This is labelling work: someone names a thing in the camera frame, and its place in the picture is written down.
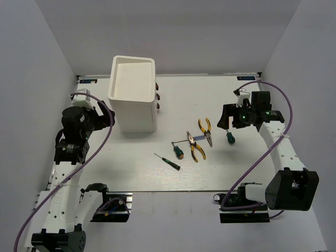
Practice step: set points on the white drawer cabinet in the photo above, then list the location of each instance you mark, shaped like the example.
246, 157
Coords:
132, 94

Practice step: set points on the yellow combination pliers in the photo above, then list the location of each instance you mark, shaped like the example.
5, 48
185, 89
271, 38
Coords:
207, 132

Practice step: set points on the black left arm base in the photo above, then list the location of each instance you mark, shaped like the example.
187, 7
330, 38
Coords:
115, 208

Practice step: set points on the blue left table label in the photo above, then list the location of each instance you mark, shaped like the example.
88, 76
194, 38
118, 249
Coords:
85, 81

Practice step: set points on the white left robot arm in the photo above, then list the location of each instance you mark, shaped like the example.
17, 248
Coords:
64, 227

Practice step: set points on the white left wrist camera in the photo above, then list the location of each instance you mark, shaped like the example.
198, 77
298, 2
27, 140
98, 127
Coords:
82, 101

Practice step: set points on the green stubby phillips screwdriver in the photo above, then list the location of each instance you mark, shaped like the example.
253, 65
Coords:
178, 152

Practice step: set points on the black precision screwdriver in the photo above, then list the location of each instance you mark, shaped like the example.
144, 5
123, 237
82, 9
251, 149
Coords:
170, 163

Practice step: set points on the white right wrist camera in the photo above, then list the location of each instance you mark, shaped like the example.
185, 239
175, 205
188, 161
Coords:
241, 95

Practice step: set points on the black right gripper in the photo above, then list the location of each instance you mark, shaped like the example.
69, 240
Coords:
231, 110

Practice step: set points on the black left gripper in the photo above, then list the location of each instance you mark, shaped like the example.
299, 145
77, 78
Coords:
103, 121

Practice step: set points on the yellow needle-nose pliers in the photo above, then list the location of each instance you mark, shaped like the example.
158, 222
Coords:
194, 146

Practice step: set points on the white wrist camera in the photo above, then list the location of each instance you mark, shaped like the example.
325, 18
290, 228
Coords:
241, 95
82, 101

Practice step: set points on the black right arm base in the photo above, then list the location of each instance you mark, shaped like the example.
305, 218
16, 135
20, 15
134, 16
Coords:
244, 210

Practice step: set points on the blue right table label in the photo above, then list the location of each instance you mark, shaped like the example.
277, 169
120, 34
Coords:
246, 78

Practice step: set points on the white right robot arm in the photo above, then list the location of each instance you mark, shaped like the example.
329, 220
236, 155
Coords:
293, 187

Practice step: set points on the blue table label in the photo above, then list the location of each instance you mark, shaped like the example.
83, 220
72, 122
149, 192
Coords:
246, 78
85, 81

